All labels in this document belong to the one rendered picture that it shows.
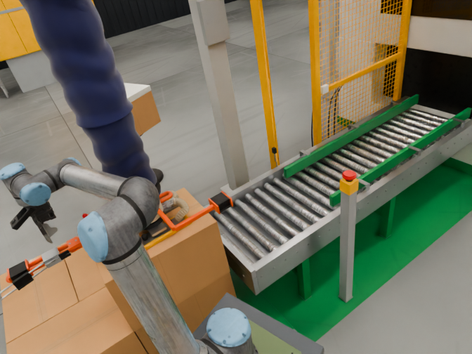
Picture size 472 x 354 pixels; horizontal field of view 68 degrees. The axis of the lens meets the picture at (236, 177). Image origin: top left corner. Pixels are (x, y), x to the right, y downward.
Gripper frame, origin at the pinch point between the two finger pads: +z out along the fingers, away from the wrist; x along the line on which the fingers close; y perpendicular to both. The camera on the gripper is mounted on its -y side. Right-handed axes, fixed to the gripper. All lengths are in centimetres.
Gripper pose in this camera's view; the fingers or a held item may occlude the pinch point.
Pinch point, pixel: (46, 234)
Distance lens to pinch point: 178.0
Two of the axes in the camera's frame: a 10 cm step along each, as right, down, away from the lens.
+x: -6.0, -4.8, 6.4
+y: 7.9, -4.4, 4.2
